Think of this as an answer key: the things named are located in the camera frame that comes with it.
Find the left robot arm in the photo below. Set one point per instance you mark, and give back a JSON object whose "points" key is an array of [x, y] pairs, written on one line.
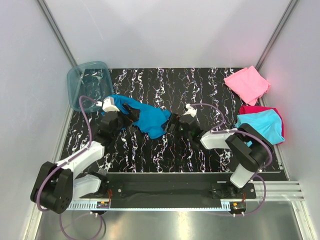
{"points": [[58, 184]]}

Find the light blue folded t-shirt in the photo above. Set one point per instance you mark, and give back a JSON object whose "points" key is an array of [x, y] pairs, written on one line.
{"points": [[267, 123]]}

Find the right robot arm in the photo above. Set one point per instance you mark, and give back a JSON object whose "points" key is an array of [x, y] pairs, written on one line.
{"points": [[248, 146]]}

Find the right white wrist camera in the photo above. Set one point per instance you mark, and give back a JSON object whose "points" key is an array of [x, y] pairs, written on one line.
{"points": [[190, 110]]}

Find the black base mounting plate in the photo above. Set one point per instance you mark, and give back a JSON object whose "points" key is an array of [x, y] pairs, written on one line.
{"points": [[169, 200]]}

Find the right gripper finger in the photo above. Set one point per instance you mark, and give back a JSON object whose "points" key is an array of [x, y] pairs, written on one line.
{"points": [[174, 118], [171, 127]]}

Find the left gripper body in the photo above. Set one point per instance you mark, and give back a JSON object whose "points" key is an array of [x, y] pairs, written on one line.
{"points": [[121, 122]]}

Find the slotted cable duct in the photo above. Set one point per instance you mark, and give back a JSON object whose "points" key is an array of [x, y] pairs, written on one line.
{"points": [[94, 205]]}

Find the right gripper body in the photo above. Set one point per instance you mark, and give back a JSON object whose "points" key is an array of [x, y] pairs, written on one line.
{"points": [[180, 127]]}

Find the magenta folded t-shirt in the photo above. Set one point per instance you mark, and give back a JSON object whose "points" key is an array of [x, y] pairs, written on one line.
{"points": [[244, 109]]}

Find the corner frame post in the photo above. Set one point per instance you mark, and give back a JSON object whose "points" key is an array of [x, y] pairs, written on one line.
{"points": [[56, 31], [292, 4]]}

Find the teal plastic bin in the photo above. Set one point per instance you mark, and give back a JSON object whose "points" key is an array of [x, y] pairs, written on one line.
{"points": [[91, 79]]}

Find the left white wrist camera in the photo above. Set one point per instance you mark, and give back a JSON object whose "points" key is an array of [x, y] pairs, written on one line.
{"points": [[107, 105]]}

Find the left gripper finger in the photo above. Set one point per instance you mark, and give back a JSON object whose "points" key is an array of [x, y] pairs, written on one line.
{"points": [[133, 116], [131, 110]]}

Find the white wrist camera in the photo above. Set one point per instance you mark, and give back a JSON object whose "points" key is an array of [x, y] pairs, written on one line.
{"points": [[190, 110], [107, 105]]}

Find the left corner frame post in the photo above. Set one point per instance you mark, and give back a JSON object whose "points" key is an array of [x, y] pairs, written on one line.
{"points": [[56, 31]]}

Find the pink folded t-shirt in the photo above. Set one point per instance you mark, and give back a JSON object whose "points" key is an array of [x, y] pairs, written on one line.
{"points": [[248, 84]]}

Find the right corner frame post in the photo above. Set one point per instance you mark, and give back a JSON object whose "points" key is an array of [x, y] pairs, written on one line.
{"points": [[292, 4]]}

